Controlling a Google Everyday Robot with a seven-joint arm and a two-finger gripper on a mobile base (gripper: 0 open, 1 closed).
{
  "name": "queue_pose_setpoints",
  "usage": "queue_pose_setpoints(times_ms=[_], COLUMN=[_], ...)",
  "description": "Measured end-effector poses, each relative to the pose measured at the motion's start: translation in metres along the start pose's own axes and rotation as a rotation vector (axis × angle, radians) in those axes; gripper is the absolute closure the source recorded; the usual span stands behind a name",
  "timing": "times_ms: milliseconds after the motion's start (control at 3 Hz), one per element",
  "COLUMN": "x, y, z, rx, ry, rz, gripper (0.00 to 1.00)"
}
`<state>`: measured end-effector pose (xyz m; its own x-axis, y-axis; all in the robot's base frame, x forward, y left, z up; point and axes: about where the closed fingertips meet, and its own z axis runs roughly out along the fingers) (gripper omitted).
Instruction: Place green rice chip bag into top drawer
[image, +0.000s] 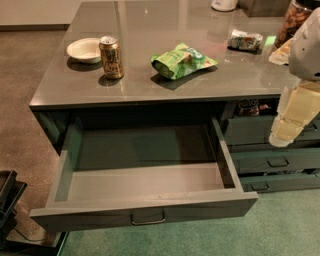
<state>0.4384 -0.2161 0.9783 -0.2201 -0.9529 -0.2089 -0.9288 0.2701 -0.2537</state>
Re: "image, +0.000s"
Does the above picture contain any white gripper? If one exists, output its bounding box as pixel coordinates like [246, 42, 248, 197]
[269, 80, 320, 147]

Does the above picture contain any green rice chip bag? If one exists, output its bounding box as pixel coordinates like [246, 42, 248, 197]
[151, 43, 218, 80]

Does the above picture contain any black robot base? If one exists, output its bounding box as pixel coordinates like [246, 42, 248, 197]
[0, 170, 68, 256]

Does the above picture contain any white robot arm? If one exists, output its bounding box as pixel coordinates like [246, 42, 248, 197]
[269, 8, 320, 147]

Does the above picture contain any snack bag in right drawer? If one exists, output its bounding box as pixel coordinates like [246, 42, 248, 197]
[236, 99, 272, 116]

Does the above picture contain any grey upper right drawer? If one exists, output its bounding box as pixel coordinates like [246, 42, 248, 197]
[224, 115, 320, 145]

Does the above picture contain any grey middle right drawer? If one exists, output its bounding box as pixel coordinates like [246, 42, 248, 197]
[231, 148, 320, 174]

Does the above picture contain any grey lower right drawer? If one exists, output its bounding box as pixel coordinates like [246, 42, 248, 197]
[240, 173, 320, 193]

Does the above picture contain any open grey top drawer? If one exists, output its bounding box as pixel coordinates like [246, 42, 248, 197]
[30, 117, 258, 232]

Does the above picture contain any small crumpled snack packet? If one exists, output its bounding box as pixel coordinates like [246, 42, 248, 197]
[227, 29, 263, 51]

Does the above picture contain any glass jar of snacks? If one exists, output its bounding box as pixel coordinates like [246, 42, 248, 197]
[274, 0, 320, 48]

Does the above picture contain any white container at back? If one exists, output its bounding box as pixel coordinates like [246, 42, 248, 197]
[211, 0, 238, 12]

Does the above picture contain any gold soda can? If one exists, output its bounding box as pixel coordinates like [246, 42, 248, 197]
[99, 36, 124, 79]

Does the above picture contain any white bowl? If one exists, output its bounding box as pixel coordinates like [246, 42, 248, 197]
[67, 38, 101, 64]

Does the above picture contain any metal drawer handle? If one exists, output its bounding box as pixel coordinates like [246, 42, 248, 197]
[130, 210, 166, 226]

